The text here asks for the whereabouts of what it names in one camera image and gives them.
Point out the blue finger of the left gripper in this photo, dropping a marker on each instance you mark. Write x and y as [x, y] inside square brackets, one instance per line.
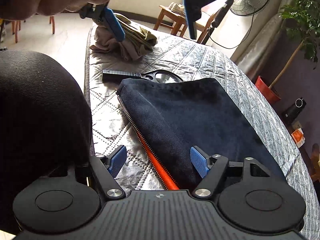
[192, 14]
[105, 17]

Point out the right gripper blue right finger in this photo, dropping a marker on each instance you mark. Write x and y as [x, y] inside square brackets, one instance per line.
[211, 169]

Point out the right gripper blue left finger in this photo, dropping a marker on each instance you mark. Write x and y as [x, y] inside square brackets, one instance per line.
[105, 169]

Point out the navy zip jacket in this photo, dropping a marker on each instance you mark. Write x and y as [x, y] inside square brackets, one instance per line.
[170, 118]

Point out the olive and beige clothes pile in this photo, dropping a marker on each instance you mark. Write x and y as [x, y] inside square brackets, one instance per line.
[138, 40]

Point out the white sneakers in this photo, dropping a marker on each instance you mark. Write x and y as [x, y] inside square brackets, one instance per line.
[177, 8]

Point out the wooden chair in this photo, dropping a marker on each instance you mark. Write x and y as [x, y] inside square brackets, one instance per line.
[179, 25]

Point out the standing electric fan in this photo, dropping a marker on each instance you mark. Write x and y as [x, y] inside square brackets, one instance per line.
[247, 8]

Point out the silver quilted bedspread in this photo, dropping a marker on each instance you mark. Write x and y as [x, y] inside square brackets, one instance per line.
[191, 62]

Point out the black magnifier tool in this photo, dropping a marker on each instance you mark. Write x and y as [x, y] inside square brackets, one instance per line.
[158, 76]

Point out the beige curtain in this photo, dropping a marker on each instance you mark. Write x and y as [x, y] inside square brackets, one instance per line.
[252, 54]

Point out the orange tissue box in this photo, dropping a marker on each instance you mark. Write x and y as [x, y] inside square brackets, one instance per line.
[298, 137]

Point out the black cylindrical speaker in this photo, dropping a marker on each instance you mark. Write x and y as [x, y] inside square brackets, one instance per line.
[290, 114]

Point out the red plant pot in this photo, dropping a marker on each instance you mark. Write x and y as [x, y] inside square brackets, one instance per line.
[269, 93]

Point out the wooden TV stand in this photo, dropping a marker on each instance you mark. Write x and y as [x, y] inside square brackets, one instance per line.
[312, 161]

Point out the white wall socket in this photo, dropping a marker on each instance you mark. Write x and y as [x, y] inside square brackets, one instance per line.
[296, 125]

